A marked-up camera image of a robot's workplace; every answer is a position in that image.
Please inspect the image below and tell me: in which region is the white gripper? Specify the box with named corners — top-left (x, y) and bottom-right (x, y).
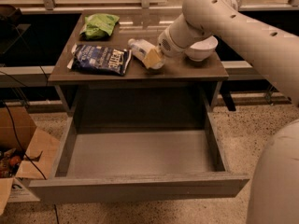
top-left (142, 26), bottom-right (186, 69)

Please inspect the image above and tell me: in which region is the clear plastic water bottle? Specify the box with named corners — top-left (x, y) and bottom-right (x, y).
top-left (128, 38), bottom-right (156, 63)

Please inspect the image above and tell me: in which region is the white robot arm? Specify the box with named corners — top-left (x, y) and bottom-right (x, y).
top-left (147, 0), bottom-right (299, 224)

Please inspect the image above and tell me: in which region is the grey drawer cabinet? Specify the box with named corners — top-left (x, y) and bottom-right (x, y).
top-left (50, 18), bottom-right (228, 133)

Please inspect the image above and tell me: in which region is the open grey top drawer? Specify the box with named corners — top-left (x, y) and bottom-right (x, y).
top-left (30, 88), bottom-right (249, 203)

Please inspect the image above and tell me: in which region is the blue Kettle chips bag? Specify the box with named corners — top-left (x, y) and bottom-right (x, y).
top-left (67, 44), bottom-right (132, 76)

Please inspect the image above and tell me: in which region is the white bowl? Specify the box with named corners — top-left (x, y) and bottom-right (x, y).
top-left (185, 36), bottom-right (218, 62)

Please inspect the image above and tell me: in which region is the green snack bag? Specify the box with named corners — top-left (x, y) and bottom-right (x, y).
top-left (79, 13), bottom-right (120, 40)

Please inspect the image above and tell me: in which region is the dark object at left edge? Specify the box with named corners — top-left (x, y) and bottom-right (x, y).
top-left (0, 5), bottom-right (30, 58)

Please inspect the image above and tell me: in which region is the brown cardboard box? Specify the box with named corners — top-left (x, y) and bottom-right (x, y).
top-left (0, 107), bottom-right (60, 214)

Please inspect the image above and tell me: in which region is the black cable on floor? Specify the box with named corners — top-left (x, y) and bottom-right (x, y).
top-left (0, 68), bottom-right (61, 224)

